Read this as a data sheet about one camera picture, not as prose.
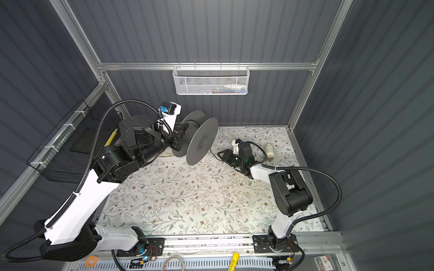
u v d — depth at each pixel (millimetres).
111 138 781
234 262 680
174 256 719
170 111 445
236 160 808
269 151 980
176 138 482
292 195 489
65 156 696
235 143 881
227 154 826
